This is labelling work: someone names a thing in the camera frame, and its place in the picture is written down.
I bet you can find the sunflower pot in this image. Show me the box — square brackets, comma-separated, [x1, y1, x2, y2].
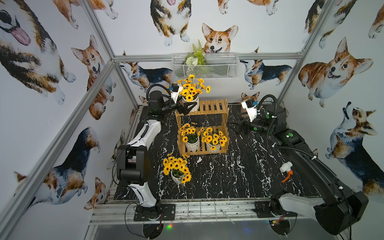
[177, 74, 211, 113]
[199, 127, 228, 154]
[163, 153, 192, 185]
[179, 123, 200, 152]

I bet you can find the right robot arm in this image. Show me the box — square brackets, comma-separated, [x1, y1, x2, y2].
[230, 95, 369, 236]

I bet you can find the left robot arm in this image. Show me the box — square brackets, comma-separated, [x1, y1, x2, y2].
[116, 84, 197, 214]

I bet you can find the wooden two-tier plant shelf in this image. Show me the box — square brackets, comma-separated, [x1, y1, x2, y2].
[175, 100, 230, 155]

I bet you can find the green fern white flower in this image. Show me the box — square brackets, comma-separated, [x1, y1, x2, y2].
[184, 40, 207, 66]

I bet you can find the white orange spray bottle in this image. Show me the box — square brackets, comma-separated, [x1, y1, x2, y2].
[280, 162, 294, 183]

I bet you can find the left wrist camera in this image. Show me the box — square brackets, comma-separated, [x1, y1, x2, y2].
[169, 83, 183, 104]

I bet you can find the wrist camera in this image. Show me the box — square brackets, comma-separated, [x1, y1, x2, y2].
[242, 99, 260, 123]
[169, 83, 183, 104]

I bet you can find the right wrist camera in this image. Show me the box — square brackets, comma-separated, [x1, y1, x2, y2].
[242, 99, 260, 123]

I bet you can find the white wire mesh basket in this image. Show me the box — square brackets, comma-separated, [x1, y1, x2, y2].
[172, 53, 240, 79]

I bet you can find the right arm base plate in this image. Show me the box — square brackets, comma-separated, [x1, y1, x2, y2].
[253, 200, 298, 218]

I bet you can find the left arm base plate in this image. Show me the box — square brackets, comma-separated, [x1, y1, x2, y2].
[134, 204, 176, 222]

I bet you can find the aluminium front rail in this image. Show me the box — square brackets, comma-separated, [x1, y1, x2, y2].
[89, 197, 338, 226]

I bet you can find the aluminium cage frame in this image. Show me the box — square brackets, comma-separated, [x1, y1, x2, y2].
[0, 0, 337, 238]

